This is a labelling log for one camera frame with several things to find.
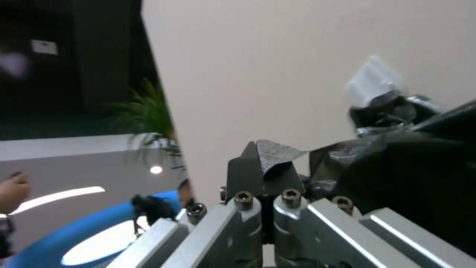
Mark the green leafy plant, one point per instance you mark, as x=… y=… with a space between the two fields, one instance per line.
x=152 y=117

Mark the small black clip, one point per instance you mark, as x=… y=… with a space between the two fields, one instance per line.
x=156 y=206

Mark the black plastic trash bag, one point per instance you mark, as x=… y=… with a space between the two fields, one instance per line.
x=409 y=167

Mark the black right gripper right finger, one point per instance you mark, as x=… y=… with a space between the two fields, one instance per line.
x=288 y=184

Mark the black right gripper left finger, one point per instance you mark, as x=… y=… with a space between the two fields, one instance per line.
x=241 y=173

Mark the white wall switch plate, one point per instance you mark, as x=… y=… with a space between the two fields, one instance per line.
x=44 y=47

